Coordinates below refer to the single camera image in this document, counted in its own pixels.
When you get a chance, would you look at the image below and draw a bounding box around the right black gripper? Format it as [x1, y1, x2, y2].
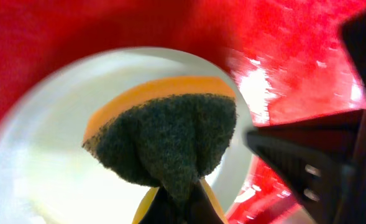
[245, 10, 366, 223]

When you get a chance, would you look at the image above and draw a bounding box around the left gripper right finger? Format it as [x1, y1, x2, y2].
[184, 181, 223, 224]

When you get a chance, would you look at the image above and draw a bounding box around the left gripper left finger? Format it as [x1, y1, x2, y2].
[139, 187, 183, 224]

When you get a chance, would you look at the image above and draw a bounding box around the yellow green sponge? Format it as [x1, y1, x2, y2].
[82, 76, 237, 223]

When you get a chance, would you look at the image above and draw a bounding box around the mint green plate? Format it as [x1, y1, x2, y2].
[0, 47, 254, 223]

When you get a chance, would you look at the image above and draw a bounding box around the red plastic tray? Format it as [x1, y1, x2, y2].
[0, 0, 366, 224]

